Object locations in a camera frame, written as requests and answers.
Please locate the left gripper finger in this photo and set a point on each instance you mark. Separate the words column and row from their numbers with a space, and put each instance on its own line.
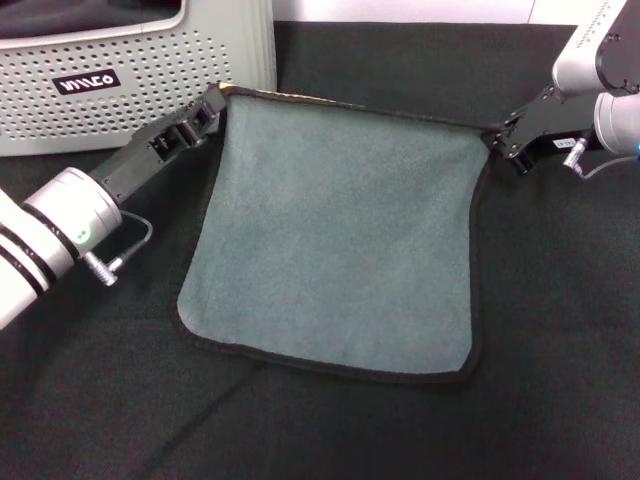
column 207, row 112

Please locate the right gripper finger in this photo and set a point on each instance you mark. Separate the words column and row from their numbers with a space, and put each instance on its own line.
column 502, row 136
column 521, row 159

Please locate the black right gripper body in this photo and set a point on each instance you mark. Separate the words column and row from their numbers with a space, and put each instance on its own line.
column 555, row 122

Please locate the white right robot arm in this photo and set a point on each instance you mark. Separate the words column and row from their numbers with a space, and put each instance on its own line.
column 617, row 125

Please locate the grey and yellow towel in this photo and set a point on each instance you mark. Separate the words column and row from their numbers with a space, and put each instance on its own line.
column 340, row 235

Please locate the grey perforated storage box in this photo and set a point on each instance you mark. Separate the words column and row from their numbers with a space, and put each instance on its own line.
column 150, row 60

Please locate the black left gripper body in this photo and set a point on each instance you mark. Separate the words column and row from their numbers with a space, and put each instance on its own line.
column 135, row 160

